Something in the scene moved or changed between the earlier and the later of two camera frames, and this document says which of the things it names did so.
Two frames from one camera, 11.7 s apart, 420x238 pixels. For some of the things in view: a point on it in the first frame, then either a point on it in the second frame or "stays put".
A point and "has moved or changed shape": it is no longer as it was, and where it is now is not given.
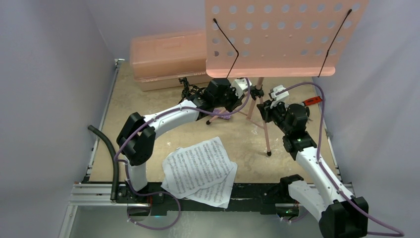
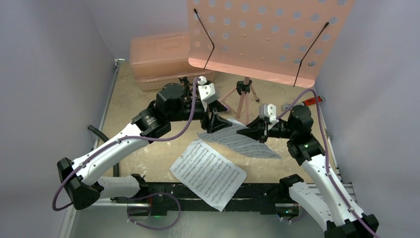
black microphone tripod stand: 188,89 stays put
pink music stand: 270,38 has moved or changed shape
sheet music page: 186,170 to 244,144
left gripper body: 229,100 to 183,115
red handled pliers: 312,101 stays put
